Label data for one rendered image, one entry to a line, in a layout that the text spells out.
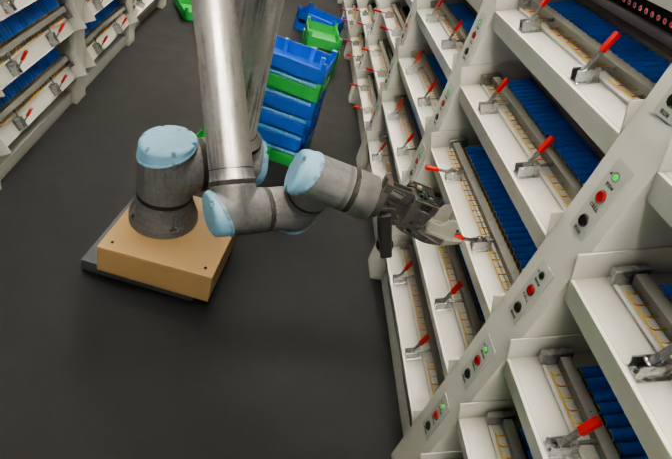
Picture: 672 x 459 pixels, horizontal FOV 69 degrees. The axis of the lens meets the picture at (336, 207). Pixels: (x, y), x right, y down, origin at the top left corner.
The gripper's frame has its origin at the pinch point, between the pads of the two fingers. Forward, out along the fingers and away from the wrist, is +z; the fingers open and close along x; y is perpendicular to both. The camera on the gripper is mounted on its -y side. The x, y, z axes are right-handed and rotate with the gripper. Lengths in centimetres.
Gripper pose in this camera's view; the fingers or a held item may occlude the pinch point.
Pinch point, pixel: (452, 236)
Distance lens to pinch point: 105.5
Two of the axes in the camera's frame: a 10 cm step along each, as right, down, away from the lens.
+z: 9.0, 3.2, 2.8
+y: 4.2, -7.3, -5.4
